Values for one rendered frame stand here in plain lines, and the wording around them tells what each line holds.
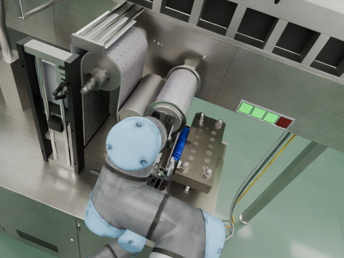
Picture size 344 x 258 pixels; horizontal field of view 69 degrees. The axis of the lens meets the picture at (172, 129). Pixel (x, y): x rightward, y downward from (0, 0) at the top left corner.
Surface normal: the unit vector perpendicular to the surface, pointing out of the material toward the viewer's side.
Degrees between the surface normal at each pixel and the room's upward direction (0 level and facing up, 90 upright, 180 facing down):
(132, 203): 26
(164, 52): 90
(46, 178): 0
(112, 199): 48
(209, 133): 0
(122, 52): 34
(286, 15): 90
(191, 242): 16
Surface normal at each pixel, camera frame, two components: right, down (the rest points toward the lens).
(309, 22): -0.29, 0.65
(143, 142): -0.09, 0.07
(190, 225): 0.16, -0.55
